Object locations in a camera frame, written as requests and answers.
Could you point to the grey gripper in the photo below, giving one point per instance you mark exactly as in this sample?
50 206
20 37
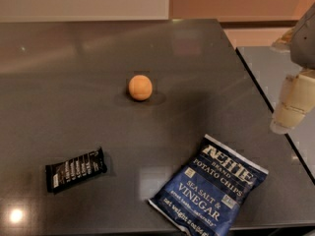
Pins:
304 41

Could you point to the blue Kettle chip bag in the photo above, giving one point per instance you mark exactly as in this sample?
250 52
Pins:
204 197

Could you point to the grey side table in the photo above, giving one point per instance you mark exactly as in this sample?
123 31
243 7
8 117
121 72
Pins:
268 69

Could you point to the orange fruit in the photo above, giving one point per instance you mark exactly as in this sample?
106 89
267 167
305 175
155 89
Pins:
140 87

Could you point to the black snack bar wrapper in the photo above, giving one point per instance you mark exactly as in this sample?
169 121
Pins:
66 174

